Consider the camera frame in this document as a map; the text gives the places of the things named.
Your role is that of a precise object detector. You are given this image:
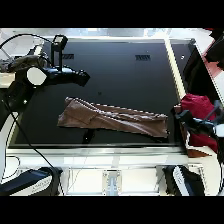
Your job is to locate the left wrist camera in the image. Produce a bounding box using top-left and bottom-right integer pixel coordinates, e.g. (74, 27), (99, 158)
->
(50, 34), (69, 73)

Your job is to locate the red garment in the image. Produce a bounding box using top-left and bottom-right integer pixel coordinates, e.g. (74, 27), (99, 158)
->
(173, 93), (219, 154)

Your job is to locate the silver frame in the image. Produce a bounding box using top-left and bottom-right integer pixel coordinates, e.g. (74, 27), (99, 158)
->
(5, 146), (214, 197)

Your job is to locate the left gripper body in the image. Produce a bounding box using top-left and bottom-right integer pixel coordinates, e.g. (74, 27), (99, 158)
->
(49, 66), (91, 88)

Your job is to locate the black cable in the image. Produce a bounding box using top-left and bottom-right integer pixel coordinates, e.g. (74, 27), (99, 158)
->
(0, 32), (64, 197)

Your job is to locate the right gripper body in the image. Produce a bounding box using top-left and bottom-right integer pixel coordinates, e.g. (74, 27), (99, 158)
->
(174, 109), (195, 127)

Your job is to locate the brown garment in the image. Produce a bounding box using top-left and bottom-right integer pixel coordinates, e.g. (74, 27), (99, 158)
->
(56, 96), (169, 139)

